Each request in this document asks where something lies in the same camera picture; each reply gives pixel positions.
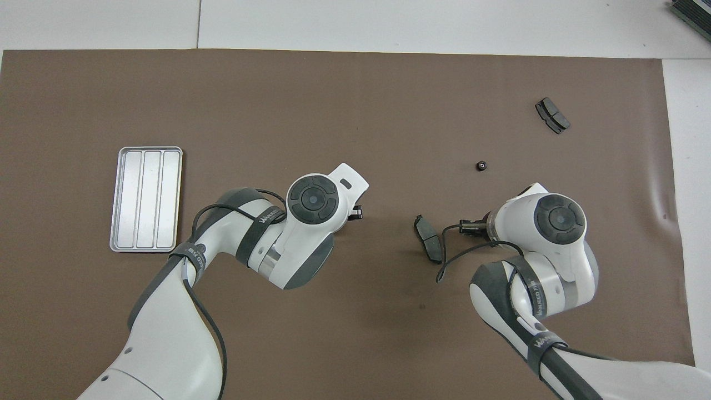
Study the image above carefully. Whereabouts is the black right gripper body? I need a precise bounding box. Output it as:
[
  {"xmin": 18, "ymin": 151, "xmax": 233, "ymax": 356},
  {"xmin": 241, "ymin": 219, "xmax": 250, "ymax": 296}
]
[{"xmin": 459, "ymin": 214, "xmax": 495, "ymax": 238}]

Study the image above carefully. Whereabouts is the silver metal tray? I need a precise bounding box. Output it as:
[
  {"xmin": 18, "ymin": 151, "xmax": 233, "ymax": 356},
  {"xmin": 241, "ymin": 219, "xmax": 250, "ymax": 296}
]
[{"xmin": 109, "ymin": 146, "xmax": 183, "ymax": 253}]

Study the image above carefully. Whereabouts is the short grey brake pad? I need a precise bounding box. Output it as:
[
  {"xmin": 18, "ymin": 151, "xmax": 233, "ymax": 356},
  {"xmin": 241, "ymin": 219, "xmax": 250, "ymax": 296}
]
[{"xmin": 535, "ymin": 97, "xmax": 571, "ymax": 135}]

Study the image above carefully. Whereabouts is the long grey brake pad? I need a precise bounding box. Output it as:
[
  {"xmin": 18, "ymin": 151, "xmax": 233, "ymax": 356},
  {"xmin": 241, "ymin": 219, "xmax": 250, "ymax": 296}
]
[{"xmin": 414, "ymin": 214, "xmax": 444, "ymax": 266}]

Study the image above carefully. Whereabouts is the brown table mat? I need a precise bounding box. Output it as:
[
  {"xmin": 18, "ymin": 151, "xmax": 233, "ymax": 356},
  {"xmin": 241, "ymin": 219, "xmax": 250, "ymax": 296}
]
[{"xmin": 0, "ymin": 49, "xmax": 698, "ymax": 400}]

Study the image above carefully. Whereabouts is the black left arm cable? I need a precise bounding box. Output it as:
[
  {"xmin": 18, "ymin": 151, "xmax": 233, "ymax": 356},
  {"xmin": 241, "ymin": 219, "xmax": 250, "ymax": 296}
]
[{"xmin": 181, "ymin": 189, "xmax": 289, "ymax": 400}]

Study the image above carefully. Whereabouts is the grey ribbed device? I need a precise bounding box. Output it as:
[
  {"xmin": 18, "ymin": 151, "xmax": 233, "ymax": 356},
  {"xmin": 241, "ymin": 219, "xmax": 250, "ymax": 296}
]
[{"xmin": 669, "ymin": 0, "xmax": 711, "ymax": 27}]

